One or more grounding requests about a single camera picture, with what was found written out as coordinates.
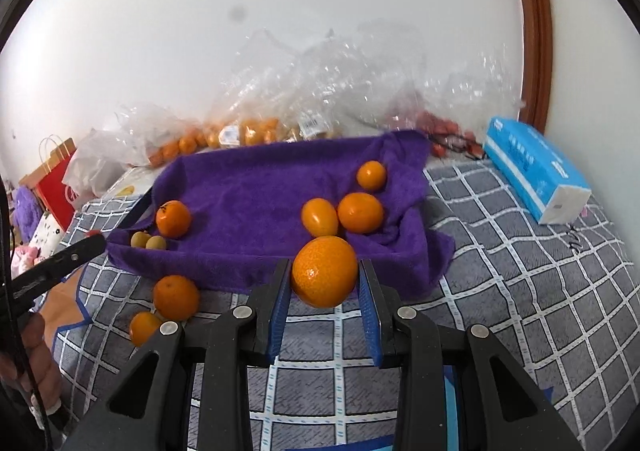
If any person's left hand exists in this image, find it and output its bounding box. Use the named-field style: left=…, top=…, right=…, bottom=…
left=0, top=313, right=63, bottom=412

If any white spotted bag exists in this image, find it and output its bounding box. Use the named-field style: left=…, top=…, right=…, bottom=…
left=27, top=211, right=68, bottom=259

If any grey checked bedsheet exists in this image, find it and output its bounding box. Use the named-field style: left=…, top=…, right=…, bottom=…
left=30, top=151, right=640, bottom=451

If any mandarin with dark stem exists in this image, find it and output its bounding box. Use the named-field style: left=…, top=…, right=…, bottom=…
left=155, top=200, right=192, bottom=239

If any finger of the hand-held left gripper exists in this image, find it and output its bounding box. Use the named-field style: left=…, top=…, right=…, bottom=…
left=10, top=232, right=108, bottom=306

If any red paper shopping bag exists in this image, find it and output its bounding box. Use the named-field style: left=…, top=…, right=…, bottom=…
left=19, top=135, right=78, bottom=192

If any crumpled clear plastic bag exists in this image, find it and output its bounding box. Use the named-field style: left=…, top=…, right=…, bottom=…
left=295, top=18, right=526, bottom=142

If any white plastic bag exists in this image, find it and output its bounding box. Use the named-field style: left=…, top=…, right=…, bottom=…
left=62, top=104, right=166, bottom=197

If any clear bag of red tomatoes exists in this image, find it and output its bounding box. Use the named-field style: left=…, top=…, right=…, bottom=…
left=385, top=101, right=486, bottom=162

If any smooth oval orange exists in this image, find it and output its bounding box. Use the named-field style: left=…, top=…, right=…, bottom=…
left=337, top=192, right=385, bottom=234

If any purple towel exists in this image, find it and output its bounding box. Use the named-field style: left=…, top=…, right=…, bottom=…
left=106, top=130, right=456, bottom=302

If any pink soft toy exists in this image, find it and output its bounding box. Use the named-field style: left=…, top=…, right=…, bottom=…
left=11, top=243, right=41, bottom=277

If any brown wooden door frame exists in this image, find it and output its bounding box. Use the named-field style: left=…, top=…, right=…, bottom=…
left=506, top=0, right=555, bottom=132

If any small round orange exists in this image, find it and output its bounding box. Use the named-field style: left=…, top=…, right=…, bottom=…
left=356, top=160, right=388, bottom=191

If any clear bag of kumquats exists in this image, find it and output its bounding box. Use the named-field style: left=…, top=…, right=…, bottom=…
left=205, top=96, right=301, bottom=149

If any orange kumquat with stem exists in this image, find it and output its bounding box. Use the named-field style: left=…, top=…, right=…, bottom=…
left=301, top=198, right=340, bottom=238

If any small smooth orange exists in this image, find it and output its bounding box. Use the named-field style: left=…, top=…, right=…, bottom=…
left=129, top=311, right=166, bottom=348

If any purple plush toy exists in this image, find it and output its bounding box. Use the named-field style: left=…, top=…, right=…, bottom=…
left=11, top=185, right=45, bottom=242

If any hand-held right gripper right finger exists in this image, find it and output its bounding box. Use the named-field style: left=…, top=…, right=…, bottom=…
left=359, top=258, right=585, bottom=451

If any blue tissue pack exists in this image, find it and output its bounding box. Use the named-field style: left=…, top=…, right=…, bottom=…
left=482, top=116, right=592, bottom=225

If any large dimpled orange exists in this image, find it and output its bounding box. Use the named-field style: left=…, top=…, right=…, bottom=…
left=290, top=235, right=359, bottom=309

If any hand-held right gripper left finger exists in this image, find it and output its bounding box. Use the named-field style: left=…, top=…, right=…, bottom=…
left=62, top=258, right=293, bottom=451

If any black cable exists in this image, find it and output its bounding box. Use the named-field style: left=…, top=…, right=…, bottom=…
left=0, top=176, right=53, bottom=451

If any clear bag of mandarins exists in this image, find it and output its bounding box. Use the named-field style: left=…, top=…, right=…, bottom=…
left=147, top=126, right=211, bottom=168

